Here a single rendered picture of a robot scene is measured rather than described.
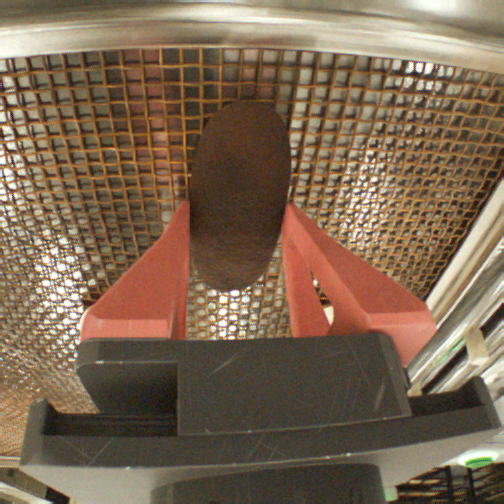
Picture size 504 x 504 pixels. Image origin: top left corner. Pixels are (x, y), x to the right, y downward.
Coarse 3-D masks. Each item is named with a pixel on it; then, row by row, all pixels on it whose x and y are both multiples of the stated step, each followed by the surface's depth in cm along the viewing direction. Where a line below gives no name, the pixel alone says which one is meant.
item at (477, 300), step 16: (496, 272) 25; (480, 288) 27; (496, 288) 25; (464, 304) 29; (480, 304) 27; (448, 320) 31; (464, 320) 29; (448, 336) 31; (432, 352) 33; (416, 368) 36; (432, 368) 35; (416, 384) 38
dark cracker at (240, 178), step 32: (224, 128) 12; (256, 128) 12; (224, 160) 13; (256, 160) 13; (288, 160) 14; (192, 192) 14; (224, 192) 14; (256, 192) 14; (288, 192) 15; (192, 224) 16; (224, 224) 15; (256, 224) 15; (192, 256) 17; (224, 256) 16; (256, 256) 17; (224, 288) 19
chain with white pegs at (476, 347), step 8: (496, 312) 31; (488, 320) 32; (480, 328) 33; (472, 336) 33; (480, 336) 33; (464, 344) 36; (472, 344) 33; (480, 344) 32; (472, 352) 32; (480, 352) 32; (472, 360) 32; (480, 360) 32
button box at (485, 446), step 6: (498, 402) 49; (498, 408) 49; (498, 414) 48; (492, 438) 46; (498, 438) 46; (480, 444) 45; (486, 444) 45; (492, 444) 45; (498, 444) 45; (468, 450) 45; (474, 450) 45; (480, 450) 45; (486, 450) 45; (492, 450) 45; (498, 450) 45; (462, 456) 47; (450, 462) 49; (456, 462) 49
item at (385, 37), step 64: (64, 64) 11; (192, 64) 11; (320, 64) 12; (448, 64) 11; (448, 128) 14; (64, 192) 14; (0, 256) 17; (448, 256) 20; (0, 320) 20; (256, 320) 22; (0, 384) 27; (0, 448) 41
